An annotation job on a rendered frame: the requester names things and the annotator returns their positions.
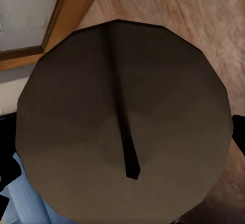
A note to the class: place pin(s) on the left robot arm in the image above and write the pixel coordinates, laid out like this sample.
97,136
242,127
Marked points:
10,174

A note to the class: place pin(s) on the pillar candle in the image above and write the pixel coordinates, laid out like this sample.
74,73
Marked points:
123,123

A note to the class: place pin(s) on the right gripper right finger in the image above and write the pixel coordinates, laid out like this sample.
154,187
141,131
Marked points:
239,132

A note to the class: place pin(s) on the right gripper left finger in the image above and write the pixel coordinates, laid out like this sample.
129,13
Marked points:
7,141

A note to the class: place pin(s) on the sofa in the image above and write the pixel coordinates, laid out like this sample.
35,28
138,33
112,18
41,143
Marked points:
26,206

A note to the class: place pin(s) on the door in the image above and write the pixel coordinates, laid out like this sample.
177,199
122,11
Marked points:
30,28

